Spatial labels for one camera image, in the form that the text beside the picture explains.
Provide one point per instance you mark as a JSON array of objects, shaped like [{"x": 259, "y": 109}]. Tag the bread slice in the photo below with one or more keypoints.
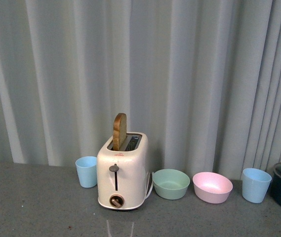
[{"x": 119, "y": 131}]

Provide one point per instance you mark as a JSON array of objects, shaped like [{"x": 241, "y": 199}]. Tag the cream toaster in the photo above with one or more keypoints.
[{"x": 123, "y": 176}]

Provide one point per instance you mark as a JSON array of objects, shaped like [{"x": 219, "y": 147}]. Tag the light blue cup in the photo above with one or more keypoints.
[
  {"x": 255, "y": 183},
  {"x": 87, "y": 172}
]

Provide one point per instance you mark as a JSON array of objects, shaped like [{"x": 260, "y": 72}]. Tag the green bowl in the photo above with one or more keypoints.
[{"x": 170, "y": 184}]

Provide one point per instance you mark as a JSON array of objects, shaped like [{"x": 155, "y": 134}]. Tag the pink bowl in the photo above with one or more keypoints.
[{"x": 212, "y": 187}]

